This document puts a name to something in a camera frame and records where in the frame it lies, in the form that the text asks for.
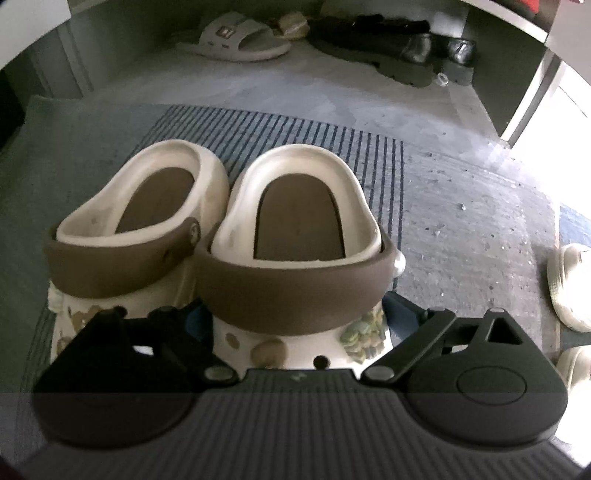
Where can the dark green striped doormat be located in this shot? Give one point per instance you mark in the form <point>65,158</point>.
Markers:
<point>323,134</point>

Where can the grey door frame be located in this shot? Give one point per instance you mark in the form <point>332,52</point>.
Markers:
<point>69,60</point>

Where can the black shoe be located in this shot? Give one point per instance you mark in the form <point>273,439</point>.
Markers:
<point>360,32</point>
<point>457,50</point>

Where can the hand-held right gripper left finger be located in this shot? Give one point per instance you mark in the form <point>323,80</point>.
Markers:
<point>175,333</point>

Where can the beige sandal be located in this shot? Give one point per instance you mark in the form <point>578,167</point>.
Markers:
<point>240,46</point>

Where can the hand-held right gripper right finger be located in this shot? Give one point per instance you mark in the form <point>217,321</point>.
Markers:
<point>401,318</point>

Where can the yellowish slipper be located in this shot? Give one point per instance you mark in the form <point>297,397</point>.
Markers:
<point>291,24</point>

